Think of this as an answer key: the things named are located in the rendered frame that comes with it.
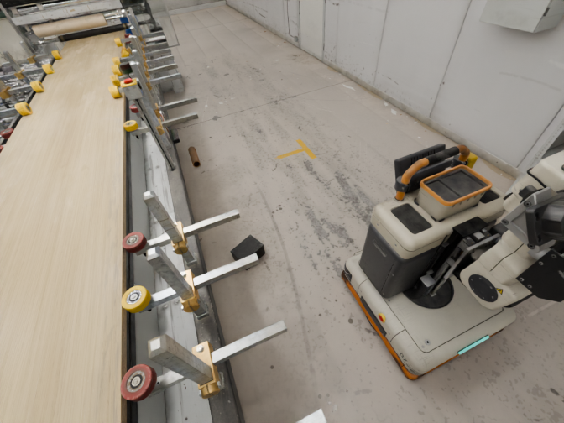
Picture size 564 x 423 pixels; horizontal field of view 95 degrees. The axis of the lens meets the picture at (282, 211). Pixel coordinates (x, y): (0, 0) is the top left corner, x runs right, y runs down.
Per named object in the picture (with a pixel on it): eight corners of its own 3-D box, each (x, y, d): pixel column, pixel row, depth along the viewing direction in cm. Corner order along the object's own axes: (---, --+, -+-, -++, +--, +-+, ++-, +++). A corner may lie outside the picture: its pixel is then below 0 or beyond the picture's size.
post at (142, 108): (175, 164, 164) (140, 93, 131) (176, 169, 161) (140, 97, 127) (168, 167, 163) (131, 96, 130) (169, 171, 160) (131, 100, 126)
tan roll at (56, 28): (148, 16, 348) (144, 4, 338) (149, 18, 340) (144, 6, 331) (30, 39, 319) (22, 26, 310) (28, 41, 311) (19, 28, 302)
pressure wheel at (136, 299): (137, 325, 88) (118, 312, 79) (138, 303, 93) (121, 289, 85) (161, 316, 89) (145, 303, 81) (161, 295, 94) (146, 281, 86)
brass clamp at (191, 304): (196, 274, 97) (191, 268, 93) (203, 307, 88) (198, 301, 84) (180, 281, 95) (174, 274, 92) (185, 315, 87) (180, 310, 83)
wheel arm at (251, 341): (284, 322, 86) (282, 317, 82) (288, 332, 83) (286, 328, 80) (149, 385, 77) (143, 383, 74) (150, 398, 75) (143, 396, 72)
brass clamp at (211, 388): (213, 344, 83) (209, 339, 79) (224, 390, 75) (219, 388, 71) (195, 352, 82) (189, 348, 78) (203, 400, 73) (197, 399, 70)
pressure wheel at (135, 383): (148, 412, 71) (125, 408, 63) (136, 388, 76) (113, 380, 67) (174, 388, 75) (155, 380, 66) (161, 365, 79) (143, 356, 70)
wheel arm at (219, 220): (238, 214, 115) (237, 207, 112) (241, 219, 113) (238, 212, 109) (138, 250, 106) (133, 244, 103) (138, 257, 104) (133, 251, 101)
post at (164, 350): (224, 377, 87) (163, 331, 51) (227, 389, 85) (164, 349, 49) (214, 382, 86) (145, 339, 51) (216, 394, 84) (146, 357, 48)
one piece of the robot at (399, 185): (388, 210, 119) (383, 163, 110) (448, 185, 126) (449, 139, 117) (405, 218, 109) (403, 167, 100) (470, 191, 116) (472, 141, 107)
